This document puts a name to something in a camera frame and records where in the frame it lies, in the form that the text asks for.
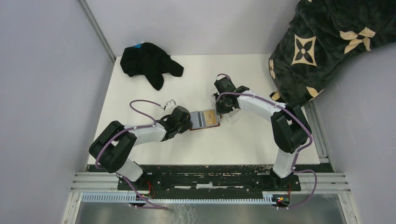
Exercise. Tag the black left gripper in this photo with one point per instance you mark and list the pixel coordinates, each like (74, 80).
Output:
(187, 126)

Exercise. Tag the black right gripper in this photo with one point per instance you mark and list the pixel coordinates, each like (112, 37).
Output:
(221, 110)

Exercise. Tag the gold credit card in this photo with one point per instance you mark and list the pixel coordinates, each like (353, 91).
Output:
(211, 118)

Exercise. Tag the brown leather card holder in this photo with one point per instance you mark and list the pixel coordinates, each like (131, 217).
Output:
(204, 119)

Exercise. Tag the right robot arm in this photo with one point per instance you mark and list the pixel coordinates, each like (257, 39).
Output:
(290, 127)

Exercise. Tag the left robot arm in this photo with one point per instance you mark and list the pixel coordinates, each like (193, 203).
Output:
(112, 147)

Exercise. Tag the clear acrylic card box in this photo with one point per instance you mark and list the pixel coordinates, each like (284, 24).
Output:
(235, 112)

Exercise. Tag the black cloth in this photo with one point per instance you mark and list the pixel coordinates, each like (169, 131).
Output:
(151, 61)

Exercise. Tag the black patterned blanket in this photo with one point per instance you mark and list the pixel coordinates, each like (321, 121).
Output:
(321, 36)

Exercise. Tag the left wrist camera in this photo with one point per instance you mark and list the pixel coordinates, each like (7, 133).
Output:
(169, 104)

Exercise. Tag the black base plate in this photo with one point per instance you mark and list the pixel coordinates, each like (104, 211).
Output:
(210, 181)

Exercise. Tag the aluminium rail frame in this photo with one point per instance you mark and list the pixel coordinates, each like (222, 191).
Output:
(325, 198)

